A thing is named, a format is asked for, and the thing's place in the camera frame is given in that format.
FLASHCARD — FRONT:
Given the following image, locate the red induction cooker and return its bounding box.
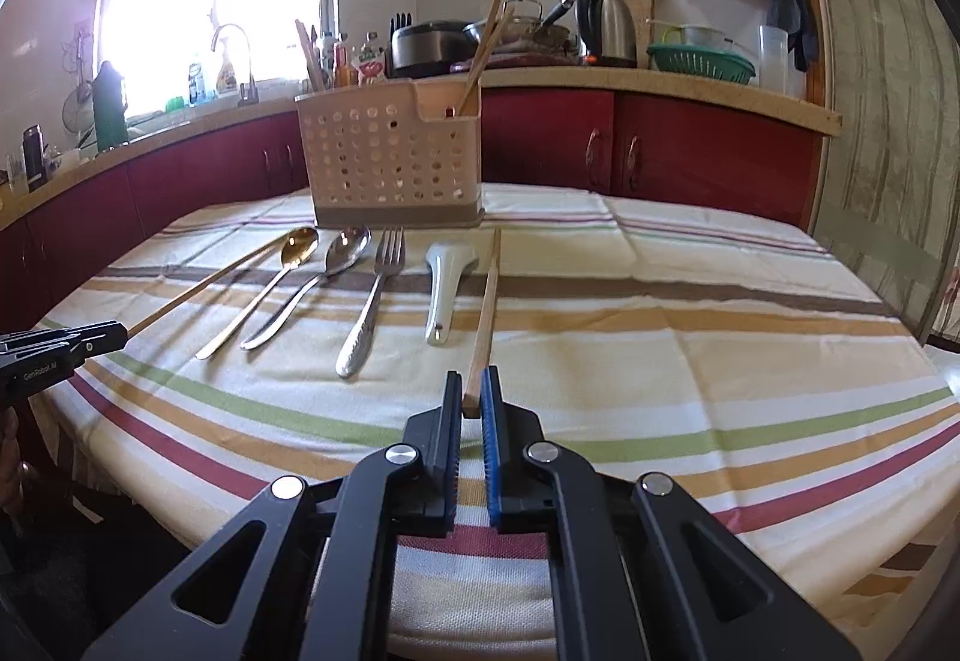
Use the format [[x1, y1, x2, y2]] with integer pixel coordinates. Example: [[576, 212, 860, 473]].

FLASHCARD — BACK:
[[480, 53, 582, 69]]

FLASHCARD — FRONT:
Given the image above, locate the striped tablecloth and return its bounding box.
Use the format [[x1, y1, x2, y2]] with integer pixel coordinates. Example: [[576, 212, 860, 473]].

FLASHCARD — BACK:
[[34, 181, 953, 643]]

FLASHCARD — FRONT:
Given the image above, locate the gold metal spoon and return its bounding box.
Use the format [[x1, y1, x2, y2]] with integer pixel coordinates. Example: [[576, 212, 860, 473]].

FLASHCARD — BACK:
[[196, 226, 321, 360]]

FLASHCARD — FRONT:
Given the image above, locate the frosted glass door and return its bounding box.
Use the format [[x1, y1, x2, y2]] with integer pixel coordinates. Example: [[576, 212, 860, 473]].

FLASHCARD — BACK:
[[765, 0, 960, 362]]

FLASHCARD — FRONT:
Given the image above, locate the wooden cutting board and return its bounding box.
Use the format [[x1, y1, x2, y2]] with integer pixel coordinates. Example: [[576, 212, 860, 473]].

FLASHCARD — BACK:
[[615, 0, 655, 62]]

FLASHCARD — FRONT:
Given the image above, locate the grey rice cooker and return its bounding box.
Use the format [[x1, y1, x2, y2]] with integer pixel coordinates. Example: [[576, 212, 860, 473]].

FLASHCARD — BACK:
[[391, 19, 472, 78]]

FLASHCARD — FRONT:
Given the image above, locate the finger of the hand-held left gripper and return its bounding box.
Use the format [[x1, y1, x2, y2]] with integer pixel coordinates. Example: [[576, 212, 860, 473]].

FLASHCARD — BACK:
[[0, 337, 102, 362], [0, 322, 127, 343]]

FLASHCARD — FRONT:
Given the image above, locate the translucent plastic container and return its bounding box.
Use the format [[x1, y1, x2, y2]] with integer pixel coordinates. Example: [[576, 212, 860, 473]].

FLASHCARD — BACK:
[[757, 25, 790, 92]]

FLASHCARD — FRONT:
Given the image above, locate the steel electric kettle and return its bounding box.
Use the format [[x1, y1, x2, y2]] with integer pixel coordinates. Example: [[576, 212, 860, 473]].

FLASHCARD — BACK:
[[575, 0, 638, 69]]

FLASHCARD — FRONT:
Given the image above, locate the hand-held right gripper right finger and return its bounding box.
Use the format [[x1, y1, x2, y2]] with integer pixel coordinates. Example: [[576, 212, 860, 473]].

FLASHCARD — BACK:
[[480, 364, 863, 661]]

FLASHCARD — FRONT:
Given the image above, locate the green thermos flask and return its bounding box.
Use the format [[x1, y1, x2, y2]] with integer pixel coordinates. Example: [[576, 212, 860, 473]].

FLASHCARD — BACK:
[[91, 61, 128, 148]]

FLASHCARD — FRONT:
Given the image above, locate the green plastic colander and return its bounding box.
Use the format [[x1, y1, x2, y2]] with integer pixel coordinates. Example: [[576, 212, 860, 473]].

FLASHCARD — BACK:
[[646, 41, 757, 86]]

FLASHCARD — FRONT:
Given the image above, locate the white rice paddle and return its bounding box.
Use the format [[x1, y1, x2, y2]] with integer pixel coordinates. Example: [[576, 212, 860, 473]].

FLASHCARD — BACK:
[[424, 241, 481, 347]]

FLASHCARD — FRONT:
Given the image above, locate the wooden chopstick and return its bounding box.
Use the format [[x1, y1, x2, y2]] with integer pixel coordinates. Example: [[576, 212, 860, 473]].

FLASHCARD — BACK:
[[295, 20, 316, 92], [469, 2, 517, 84], [304, 31, 326, 92], [454, 0, 503, 116], [126, 227, 316, 338], [463, 227, 502, 418]]

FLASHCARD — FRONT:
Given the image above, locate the beige perforated utensil holder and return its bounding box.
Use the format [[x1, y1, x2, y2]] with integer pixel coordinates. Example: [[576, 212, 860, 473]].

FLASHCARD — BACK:
[[294, 77, 487, 231]]

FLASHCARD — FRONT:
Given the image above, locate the person's left hand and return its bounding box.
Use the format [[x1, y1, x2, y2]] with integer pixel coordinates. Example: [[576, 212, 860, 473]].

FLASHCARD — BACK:
[[0, 406, 35, 512]]

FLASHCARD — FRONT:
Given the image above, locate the steel wok with lid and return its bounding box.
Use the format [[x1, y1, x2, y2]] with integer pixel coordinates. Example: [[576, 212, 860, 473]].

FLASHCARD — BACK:
[[463, 0, 578, 58]]

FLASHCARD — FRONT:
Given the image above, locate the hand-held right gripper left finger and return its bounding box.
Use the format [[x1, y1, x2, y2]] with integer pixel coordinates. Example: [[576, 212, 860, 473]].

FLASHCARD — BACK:
[[81, 372, 462, 661]]

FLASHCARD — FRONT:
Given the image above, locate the silver metal spoon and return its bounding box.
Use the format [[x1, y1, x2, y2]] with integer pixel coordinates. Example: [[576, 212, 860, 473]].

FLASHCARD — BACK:
[[240, 224, 374, 352]]

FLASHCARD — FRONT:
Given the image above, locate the hanging metal strainer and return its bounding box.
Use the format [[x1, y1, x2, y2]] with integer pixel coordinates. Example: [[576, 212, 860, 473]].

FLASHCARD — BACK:
[[60, 86, 95, 137]]

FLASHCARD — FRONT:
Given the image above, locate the tall curved metal faucet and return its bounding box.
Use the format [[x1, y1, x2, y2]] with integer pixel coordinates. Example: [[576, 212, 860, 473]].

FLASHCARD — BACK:
[[211, 23, 260, 107]]

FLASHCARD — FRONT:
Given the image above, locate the silver metal fork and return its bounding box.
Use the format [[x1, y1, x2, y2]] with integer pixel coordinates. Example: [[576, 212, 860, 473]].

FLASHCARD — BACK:
[[335, 227, 407, 381]]

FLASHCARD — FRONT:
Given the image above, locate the dark insulated bottle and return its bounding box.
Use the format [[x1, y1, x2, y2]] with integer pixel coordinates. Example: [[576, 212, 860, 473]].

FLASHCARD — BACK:
[[21, 125, 48, 191]]

